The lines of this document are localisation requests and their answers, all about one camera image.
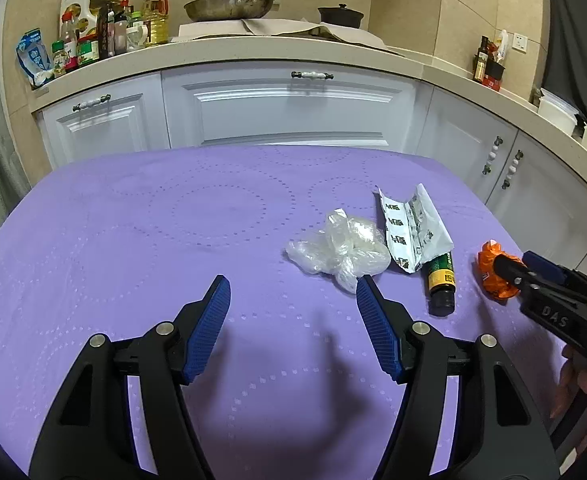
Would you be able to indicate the white wall outlet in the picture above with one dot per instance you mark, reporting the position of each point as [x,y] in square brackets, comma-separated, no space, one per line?
[520,42]

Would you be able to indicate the black lidded pot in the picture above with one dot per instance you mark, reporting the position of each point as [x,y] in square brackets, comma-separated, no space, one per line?
[341,16]

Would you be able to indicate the orange plastic bag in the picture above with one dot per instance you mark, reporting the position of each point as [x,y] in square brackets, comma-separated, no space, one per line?
[488,272]

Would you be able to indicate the white kitchen cabinet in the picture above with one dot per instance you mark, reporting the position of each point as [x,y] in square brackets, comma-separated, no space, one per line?
[293,110]

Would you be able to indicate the silver printed foil wrapper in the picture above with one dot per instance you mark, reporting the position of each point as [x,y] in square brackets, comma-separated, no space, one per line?
[408,230]

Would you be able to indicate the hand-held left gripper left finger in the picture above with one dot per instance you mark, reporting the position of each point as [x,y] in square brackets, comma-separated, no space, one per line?
[208,325]

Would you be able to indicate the purple tablecloth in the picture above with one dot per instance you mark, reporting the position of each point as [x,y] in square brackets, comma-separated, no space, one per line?
[173,220]

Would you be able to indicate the cluster of condiment bottles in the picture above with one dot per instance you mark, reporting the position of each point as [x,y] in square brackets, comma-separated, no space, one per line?
[103,35]

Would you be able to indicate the person's right hand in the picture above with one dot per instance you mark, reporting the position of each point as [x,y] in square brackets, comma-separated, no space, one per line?
[568,385]

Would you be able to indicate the yellow cooking oil bottle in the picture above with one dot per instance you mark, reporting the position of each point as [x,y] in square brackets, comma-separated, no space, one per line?
[156,20]

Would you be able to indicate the clear plastic bag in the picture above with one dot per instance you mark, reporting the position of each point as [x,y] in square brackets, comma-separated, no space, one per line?
[338,250]

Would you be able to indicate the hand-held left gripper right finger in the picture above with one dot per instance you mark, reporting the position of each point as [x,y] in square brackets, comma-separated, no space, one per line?
[378,330]

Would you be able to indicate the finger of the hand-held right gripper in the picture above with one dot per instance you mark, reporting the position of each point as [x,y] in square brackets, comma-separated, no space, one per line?
[543,262]
[511,267]

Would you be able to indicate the beige stove cover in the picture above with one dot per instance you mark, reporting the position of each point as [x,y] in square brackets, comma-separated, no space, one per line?
[283,26]

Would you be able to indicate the blue white bag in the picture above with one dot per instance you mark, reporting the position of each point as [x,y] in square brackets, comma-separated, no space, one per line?
[33,57]

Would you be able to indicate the dark glass oil bottle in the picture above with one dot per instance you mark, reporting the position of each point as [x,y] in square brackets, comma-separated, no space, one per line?
[482,62]

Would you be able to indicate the white containers on counter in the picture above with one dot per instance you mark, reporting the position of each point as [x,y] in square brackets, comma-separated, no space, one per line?
[556,112]

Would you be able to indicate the small green yellow labelled bottle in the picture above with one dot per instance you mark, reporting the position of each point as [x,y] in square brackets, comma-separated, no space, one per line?
[442,280]

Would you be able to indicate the black container with packets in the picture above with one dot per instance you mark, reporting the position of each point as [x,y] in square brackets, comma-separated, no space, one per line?
[494,72]

